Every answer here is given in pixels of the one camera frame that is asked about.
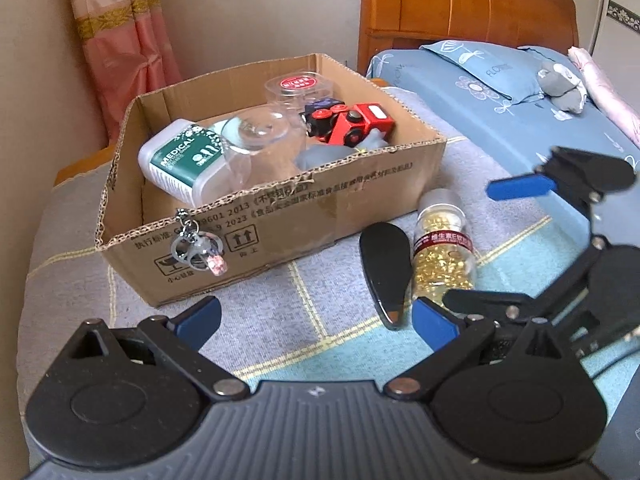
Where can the checked blanket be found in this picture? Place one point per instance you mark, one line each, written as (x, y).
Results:
(325, 310)

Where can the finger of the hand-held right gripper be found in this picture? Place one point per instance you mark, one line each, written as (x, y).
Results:
(520, 187)
(490, 302)

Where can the grey plush toy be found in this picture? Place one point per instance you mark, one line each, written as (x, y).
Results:
(560, 85)

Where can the pink folded cloth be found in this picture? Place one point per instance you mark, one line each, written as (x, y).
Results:
(610, 90)

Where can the white vertical pipe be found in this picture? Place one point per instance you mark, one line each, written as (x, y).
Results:
(597, 5)

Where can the black shoehorn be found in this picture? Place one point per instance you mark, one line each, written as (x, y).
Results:
(380, 260)

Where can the black toy train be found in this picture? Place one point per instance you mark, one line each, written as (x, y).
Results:
(320, 112)

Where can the blue floral pillow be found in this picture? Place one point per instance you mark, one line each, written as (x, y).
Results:
(500, 70)

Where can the pink curtain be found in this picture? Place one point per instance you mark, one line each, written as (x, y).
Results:
(120, 35)

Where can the grey soft toy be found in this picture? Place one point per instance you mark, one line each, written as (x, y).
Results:
(320, 155)

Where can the brown cardboard box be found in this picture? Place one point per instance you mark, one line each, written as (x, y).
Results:
(310, 220)

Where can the yellow capsule bottle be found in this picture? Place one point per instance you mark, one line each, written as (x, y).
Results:
(442, 270)

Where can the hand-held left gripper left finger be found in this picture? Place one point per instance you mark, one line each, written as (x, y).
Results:
(200, 317)

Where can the green white medical container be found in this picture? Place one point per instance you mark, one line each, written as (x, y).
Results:
(175, 160)

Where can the wooden headboard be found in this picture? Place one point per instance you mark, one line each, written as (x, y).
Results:
(450, 5)

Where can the red toy train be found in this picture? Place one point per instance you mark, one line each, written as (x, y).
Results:
(370, 120)

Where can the clear plastic container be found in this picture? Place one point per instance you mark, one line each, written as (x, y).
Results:
(295, 95)

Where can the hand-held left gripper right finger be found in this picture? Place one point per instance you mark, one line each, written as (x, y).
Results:
(435, 322)

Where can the clear plastic jar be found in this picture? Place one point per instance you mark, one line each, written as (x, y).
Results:
(255, 160)

